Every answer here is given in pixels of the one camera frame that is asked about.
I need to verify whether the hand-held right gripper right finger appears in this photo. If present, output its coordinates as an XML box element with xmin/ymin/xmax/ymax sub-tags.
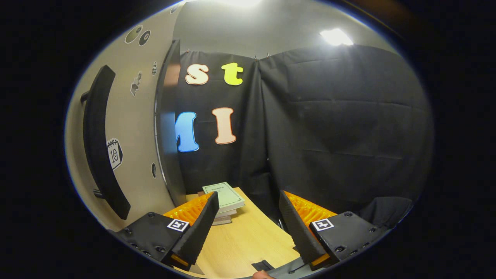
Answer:
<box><xmin>278</xmin><ymin>190</ymin><xmax>389</xmax><ymax>271</ymax></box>

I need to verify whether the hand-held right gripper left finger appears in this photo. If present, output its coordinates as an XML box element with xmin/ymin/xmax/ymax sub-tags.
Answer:
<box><xmin>110</xmin><ymin>192</ymin><xmax>220</xmax><ymax>271</ymax></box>

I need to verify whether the black backdrop cloth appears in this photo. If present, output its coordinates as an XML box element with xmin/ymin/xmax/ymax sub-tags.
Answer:
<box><xmin>174</xmin><ymin>44</ymin><xmax>434</xmax><ymax>233</ymax></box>

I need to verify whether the grey cabinet door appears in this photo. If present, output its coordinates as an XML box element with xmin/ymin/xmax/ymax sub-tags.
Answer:
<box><xmin>65</xmin><ymin>2</ymin><xmax>183</xmax><ymax>232</ymax></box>

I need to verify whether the black cabinet door handle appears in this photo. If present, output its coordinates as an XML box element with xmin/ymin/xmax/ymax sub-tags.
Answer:
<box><xmin>80</xmin><ymin>65</ymin><xmax>131</xmax><ymax>220</ymax></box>

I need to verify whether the green book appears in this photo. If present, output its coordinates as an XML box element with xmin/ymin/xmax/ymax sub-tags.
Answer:
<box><xmin>202</xmin><ymin>182</ymin><xmax>245</xmax><ymax>213</ymax></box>

